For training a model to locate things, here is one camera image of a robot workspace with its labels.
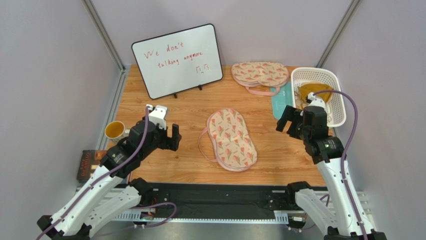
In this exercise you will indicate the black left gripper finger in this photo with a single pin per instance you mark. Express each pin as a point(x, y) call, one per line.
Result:
point(176, 136)
point(172, 144)

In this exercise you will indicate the teal card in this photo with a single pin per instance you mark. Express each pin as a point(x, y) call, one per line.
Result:
point(284, 97)

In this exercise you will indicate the floral mesh laundry bag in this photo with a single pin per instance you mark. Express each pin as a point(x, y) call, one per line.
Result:
point(233, 147)

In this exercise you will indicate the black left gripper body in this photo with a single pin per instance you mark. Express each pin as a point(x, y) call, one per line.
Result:
point(160, 135)

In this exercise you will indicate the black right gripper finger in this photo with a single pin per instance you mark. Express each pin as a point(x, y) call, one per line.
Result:
point(282, 122)
point(292, 114)

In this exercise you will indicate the aluminium frame rail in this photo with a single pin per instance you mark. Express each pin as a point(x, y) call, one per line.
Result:
point(199, 218)

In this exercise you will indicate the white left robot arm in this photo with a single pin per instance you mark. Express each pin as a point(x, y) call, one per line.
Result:
point(84, 215)

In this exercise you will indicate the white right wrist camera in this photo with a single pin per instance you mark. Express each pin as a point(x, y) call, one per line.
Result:
point(315, 101)

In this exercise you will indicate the white plastic basket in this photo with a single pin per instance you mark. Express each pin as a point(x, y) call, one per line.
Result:
point(308, 74)

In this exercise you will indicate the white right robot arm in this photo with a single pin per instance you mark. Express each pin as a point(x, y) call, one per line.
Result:
point(348, 220)

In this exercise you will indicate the yellow patterned mug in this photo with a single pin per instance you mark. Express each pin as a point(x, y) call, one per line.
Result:
point(116, 131)

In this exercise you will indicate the stacked floral laundry bags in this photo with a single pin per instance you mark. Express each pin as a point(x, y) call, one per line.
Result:
point(261, 73)

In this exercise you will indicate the mustard yellow bra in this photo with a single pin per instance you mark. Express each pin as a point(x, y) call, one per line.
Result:
point(307, 88)

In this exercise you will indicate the beige bras in basket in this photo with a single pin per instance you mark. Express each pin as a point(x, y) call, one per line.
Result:
point(301, 104)

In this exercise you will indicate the dark book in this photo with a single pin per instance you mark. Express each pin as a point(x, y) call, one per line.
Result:
point(90, 160)

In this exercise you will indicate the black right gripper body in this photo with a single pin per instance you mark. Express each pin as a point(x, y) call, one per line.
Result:
point(292, 123)

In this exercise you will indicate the whiteboard with red writing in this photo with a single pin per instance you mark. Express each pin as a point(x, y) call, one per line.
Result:
point(178, 61)

